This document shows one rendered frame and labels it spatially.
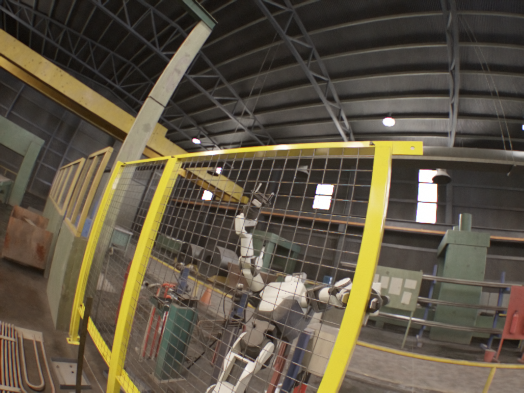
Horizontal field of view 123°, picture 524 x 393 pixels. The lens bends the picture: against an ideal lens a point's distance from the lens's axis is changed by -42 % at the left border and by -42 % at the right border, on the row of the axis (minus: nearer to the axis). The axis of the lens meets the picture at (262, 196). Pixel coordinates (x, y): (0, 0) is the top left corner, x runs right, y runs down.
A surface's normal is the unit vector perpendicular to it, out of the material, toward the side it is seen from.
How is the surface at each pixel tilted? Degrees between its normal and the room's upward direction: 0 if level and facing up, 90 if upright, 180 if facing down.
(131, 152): 90
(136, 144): 90
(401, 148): 90
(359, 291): 90
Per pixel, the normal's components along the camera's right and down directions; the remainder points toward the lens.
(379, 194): -0.55, -0.37
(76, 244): 0.79, 0.07
